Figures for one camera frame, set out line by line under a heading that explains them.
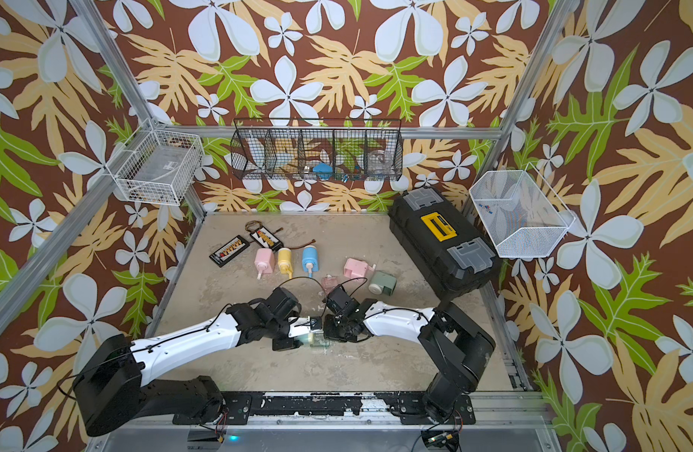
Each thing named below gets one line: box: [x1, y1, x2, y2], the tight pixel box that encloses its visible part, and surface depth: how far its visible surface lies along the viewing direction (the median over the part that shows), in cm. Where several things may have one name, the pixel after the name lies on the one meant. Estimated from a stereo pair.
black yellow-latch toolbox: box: [387, 186, 501, 304], surface depth 92 cm
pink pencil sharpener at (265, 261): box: [254, 247, 276, 280], surface depth 100 cm
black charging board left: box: [209, 234, 251, 269], surface depth 109 cm
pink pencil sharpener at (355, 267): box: [343, 257, 377, 279], surface depth 100 cm
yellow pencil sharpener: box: [277, 247, 293, 279], surface depth 100 cm
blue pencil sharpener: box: [301, 244, 320, 278], surface depth 100 cm
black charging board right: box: [249, 226, 285, 252], surface depth 113 cm
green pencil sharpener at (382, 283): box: [368, 270, 398, 297], surface depth 95 cm
